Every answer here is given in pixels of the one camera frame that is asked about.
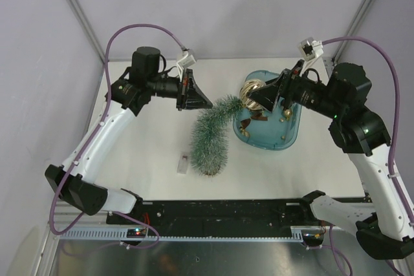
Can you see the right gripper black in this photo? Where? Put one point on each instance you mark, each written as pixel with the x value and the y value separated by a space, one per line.
pixel 286 86

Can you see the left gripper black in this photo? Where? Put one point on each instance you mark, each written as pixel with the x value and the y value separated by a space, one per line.
pixel 189 96

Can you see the large silver ribbed bauble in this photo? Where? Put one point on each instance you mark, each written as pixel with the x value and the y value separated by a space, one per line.
pixel 248 87

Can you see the blue plastic tub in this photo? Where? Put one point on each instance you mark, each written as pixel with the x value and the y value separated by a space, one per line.
pixel 267 134

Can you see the small frosted christmas tree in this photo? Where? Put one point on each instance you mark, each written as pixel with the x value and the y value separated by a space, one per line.
pixel 209 136

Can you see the clear plastic packet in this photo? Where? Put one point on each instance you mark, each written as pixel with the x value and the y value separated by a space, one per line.
pixel 183 163

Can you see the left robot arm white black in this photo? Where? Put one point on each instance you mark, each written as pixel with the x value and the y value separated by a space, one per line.
pixel 74 181

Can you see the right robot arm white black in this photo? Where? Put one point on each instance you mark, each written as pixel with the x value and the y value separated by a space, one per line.
pixel 386 233

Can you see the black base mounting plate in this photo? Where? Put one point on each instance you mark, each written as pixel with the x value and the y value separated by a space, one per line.
pixel 226 216

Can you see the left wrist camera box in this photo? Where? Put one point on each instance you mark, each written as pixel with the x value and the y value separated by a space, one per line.
pixel 184 61

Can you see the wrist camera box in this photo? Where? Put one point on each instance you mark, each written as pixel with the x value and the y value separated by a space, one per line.
pixel 311 51
pixel 184 61

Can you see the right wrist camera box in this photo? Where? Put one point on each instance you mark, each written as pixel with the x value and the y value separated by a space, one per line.
pixel 311 51

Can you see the right aluminium frame post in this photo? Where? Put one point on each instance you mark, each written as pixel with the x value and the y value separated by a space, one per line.
pixel 359 7

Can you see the aluminium frame post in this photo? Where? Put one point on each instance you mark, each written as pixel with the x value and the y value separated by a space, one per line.
pixel 359 7
pixel 87 28

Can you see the grey slotted cable duct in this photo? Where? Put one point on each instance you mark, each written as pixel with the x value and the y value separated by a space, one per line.
pixel 131 234

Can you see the left aluminium frame post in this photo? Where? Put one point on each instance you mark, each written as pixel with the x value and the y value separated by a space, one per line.
pixel 87 28

